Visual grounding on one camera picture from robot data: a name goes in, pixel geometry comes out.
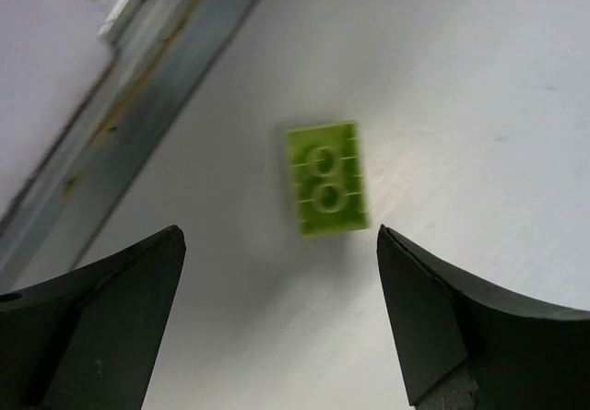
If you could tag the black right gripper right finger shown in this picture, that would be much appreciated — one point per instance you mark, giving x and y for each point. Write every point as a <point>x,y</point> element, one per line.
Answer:
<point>465,343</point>

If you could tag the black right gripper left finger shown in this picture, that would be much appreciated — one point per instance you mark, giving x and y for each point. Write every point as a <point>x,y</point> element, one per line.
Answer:
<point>89,339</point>

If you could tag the lime lego brick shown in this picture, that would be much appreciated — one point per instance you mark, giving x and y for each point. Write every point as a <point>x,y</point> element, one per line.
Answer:
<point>326,178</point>

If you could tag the aluminium table rail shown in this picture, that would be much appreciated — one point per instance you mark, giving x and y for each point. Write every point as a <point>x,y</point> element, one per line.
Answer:
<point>162,51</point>

